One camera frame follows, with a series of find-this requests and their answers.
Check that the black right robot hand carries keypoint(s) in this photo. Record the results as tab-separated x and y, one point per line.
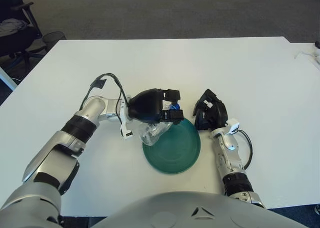
217	112

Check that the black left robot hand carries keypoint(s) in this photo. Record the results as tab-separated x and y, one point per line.
146	106

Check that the clear plastic bottle blue cap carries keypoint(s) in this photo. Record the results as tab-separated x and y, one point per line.
152	135

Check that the green round plate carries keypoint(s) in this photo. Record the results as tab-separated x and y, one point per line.
180	147

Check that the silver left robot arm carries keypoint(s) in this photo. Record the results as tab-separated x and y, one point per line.
62	142

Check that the grey robot torso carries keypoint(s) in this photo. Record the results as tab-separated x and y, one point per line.
187	213

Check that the white desk leg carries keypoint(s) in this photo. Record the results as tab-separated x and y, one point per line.
7	79

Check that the black office chair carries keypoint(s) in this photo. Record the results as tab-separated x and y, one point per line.
15	40

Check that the grey cloth bundle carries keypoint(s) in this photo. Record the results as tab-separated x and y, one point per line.
11	25

